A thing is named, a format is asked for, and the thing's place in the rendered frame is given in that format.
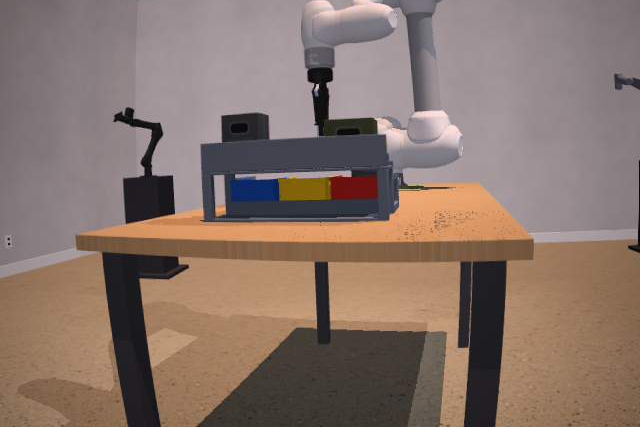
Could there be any red open bin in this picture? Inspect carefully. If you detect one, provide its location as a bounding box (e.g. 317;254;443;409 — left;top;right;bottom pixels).
330;176;378;200

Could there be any yellow open bin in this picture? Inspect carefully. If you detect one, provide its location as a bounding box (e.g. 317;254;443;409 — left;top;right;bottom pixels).
278;176;335;201

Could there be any blue bin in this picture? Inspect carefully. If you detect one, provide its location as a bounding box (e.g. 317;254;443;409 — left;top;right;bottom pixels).
230;178;283;201

